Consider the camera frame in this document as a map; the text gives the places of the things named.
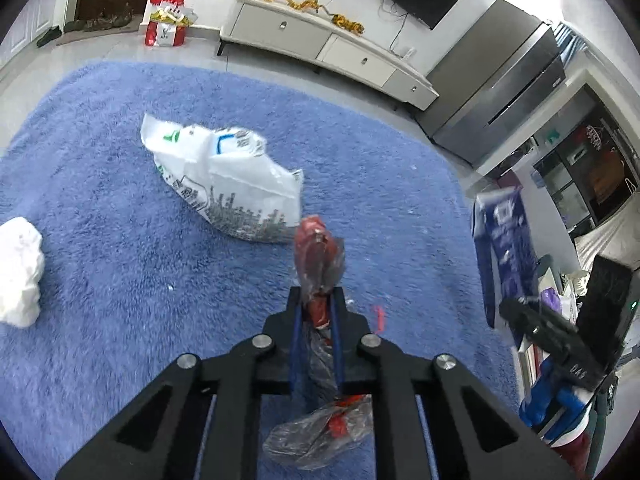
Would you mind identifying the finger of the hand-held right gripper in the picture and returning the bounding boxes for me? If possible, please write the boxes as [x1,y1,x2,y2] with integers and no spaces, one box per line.
[499,297,578,357]

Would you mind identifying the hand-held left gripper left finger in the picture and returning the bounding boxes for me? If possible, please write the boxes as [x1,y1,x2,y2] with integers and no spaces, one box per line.
[55,286,306,480]

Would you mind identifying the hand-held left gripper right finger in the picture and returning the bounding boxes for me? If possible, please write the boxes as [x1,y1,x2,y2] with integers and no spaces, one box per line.
[327,287,577,480]

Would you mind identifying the blue and white carton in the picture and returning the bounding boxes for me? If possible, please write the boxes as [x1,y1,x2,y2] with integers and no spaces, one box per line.
[470,185,541,331]

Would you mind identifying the clear red sausage wrapper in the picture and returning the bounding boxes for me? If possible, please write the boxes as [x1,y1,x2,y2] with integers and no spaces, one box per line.
[262,214,375,471]

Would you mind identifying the person's right hand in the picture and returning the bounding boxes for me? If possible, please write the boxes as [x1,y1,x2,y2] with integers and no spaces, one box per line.
[519,357,595,442]

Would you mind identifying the white cloth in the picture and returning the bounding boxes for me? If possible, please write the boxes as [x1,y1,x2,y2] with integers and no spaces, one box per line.
[574,204,640,272]

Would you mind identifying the white printed plastic bag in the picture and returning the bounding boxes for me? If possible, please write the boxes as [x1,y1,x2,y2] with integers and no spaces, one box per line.
[139,113,305,245]

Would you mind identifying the blue fluffy mat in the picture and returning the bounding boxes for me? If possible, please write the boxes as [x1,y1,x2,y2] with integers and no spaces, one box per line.
[0,60,522,480]

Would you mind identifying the grey refrigerator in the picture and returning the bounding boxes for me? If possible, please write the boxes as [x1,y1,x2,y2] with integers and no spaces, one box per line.
[417,0,569,166]

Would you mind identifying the blue curtain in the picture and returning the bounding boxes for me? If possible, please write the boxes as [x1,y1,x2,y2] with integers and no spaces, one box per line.
[547,19,591,56]

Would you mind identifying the crumpled white tissue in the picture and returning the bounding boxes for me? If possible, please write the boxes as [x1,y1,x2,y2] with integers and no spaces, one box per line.
[0,216,46,330]

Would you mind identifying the white television cabinet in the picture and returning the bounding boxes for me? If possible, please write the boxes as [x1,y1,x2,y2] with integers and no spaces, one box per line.
[216,0,441,111]

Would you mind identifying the red gift bag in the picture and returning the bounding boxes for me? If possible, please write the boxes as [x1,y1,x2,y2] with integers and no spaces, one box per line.
[144,0,199,49]

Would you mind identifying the brown doormat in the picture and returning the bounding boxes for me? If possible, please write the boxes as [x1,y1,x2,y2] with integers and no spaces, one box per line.
[54,15,146,47]

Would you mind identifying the brown boots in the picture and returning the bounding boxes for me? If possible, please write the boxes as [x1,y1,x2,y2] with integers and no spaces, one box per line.
[84,2,136,31]

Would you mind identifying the white floor cabinet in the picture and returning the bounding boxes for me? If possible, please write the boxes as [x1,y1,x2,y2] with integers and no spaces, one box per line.
[0,0,81,69]

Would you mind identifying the television cables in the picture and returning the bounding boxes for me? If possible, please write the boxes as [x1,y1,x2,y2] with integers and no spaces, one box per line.
[379,0,411,56]

